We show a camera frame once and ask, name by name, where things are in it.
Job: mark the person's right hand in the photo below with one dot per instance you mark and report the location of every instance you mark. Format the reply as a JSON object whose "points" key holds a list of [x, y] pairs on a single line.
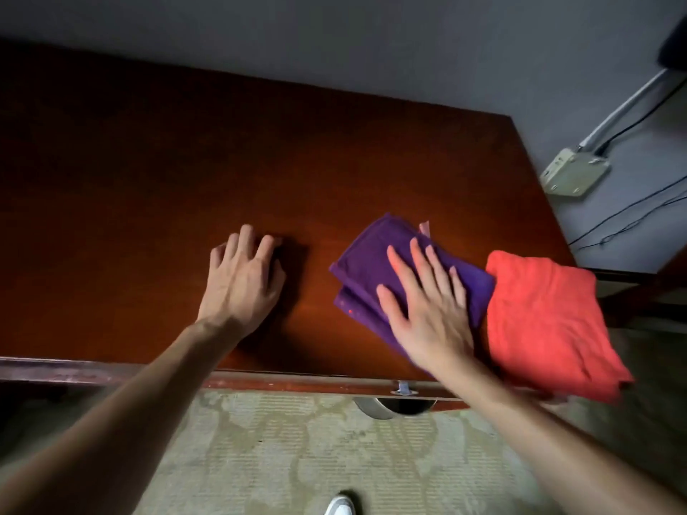
{"points": [[435, 321]]}

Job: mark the person's left hand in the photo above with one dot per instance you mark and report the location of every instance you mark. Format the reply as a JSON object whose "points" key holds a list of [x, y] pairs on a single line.
{"points": [[241, 289]]}

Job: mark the purple cloth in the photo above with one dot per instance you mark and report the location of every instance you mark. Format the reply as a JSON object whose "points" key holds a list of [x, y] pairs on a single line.
{"points": [[365, 262]]}

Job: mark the red cloth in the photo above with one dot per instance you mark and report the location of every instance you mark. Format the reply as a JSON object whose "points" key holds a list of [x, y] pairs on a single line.
{"points": [[547, 316]]}

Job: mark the person's left forearm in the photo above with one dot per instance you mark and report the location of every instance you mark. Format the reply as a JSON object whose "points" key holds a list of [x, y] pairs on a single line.
{"points": [[118, 423]]}

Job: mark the person's right forearm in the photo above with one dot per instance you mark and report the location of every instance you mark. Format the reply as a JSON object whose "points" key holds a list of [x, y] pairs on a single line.
{"points": [[553, 450]]}

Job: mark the brown wooden table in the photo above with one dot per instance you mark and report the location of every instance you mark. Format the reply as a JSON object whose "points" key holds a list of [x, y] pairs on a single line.
{"points": [[161, 182]]}

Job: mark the white sneaker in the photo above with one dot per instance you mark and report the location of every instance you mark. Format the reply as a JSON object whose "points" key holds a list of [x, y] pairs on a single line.
{"points": [[341, 506]]}

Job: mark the black television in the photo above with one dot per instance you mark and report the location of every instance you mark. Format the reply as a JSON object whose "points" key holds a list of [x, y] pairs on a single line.
{"points": [[675, 45]]}

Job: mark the cream wall junction box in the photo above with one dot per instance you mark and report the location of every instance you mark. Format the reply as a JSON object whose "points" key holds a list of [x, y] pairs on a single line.
{"points": [[574, 174]]}

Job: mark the white wall conduit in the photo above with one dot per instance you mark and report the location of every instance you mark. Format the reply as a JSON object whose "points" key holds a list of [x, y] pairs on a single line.
{"points": [[622, 109]]}

